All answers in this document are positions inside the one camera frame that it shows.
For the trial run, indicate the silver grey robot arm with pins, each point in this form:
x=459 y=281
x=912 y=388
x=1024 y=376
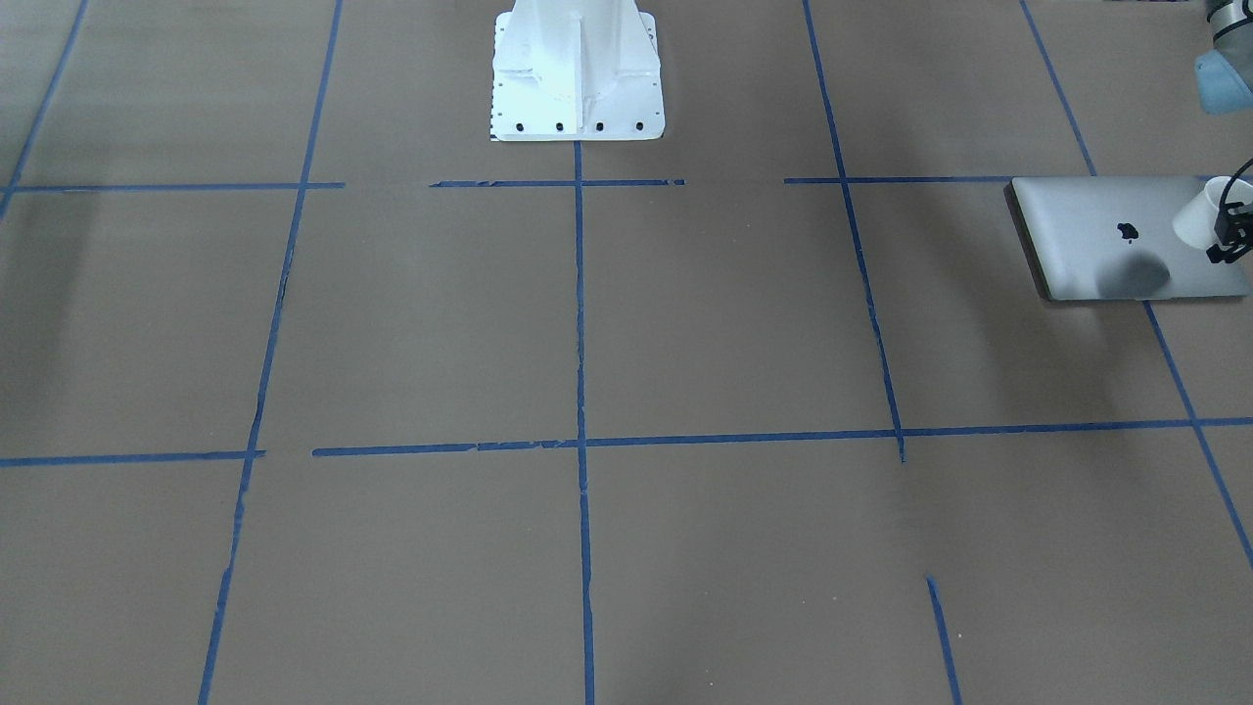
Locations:
x=1224 y=82

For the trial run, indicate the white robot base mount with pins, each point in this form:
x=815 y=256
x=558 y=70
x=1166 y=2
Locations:
x=576 y=70

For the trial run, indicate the silver closed laptop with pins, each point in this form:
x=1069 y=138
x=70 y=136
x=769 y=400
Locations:
x=1111 y=239

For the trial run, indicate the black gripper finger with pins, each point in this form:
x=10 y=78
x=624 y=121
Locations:
x=1233 y=229

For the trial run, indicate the white plastic cup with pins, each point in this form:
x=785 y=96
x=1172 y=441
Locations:
x=1194 y=222

